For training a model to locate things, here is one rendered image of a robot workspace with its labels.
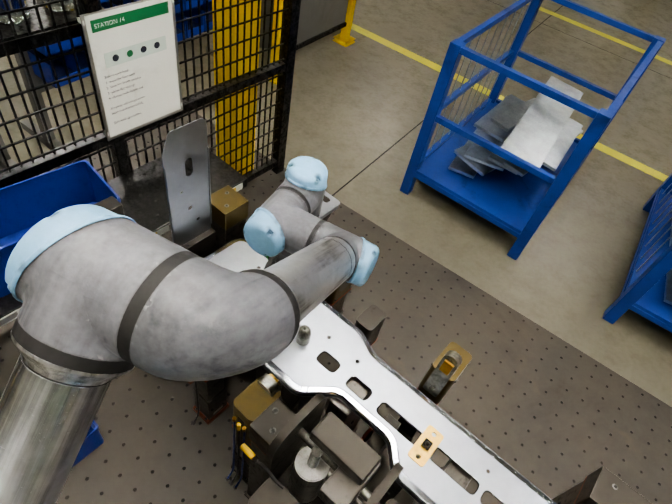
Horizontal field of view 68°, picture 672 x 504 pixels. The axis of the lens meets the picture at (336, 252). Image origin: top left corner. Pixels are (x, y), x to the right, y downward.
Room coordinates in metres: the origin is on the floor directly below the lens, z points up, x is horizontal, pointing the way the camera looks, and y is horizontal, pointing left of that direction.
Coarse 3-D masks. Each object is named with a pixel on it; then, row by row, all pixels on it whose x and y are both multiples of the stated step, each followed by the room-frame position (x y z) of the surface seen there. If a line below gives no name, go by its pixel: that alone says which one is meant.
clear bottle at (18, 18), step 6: (0, 0) 0.86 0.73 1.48; (6, 0) 0.87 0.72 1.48; (12, 0) 0.87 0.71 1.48; (24, 0) 0.90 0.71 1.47; (0, 6) 0.86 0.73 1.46; (12, 6) 0.87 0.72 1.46; (18, 6) 0.88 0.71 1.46; (24, 6) 0.89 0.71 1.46; (18, 12) 0.88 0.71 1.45; (0, 18) 0.86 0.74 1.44; (6, 18) 0.86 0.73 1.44; (12, 18) 0.87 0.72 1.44; (18, 18) 0.87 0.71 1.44
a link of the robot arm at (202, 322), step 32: (320, 224) 0.57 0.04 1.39; (288, 256) 0.42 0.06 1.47; (320, 256) 0.43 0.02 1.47; (352, 256) 0.50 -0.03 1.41; (160, 288) 0.23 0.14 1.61; (192, 288) 0.24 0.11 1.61; (224, 288) 0.25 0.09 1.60; (256, 288) 0.28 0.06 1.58; (288, 288) 0.31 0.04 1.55; (320, 288) 0.37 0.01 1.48; (160, 320) 0.21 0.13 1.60; (192, 320) 0.22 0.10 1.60; (224, 320) 0.23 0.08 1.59; (256, 320) 0.24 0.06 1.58; (288, 320) 0.27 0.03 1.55; (160, 352) 0.19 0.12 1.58; (192, 352) 0.20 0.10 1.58; (224, 352) 0.21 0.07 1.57; (256, 352) 0.23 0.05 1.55
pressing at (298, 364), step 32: (224, 256) 0.77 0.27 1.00; (256, 256) 0.79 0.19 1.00; (320, 320) 0.65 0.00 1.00; (288, 352) 0.55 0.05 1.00; (320, 352) 0.57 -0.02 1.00; (352, 352) 0.59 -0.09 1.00; (288, 384) 0.47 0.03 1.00; (320, 384) 0.49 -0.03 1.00; (384, 384) 0.53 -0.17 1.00; (416, 416) 0.47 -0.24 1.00; (448, 416) 0.49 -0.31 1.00; (448, 448) 0.42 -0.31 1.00; (480, 448) 0.44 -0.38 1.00; (416, 480) 0.35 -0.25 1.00; (448, 480) 0.36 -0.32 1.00; (480, 480) 0.38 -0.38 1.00; (512, 480) 0.39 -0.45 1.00
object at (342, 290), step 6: (342, 288) 0.78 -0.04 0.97; (348, 288) 0.81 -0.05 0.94; (330, 294) 0.75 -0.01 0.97; (336, 294) 0.76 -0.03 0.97; (342, 294) 0.79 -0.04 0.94; (324, 300) 0.76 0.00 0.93; (330, 300) 0.75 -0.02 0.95; (336, 300) 0.77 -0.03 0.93; (342, 300) 0.81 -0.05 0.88; (336, 306) 0.79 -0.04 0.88; (342, 306) 0.82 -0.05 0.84; (342, 312) 0.82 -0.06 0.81
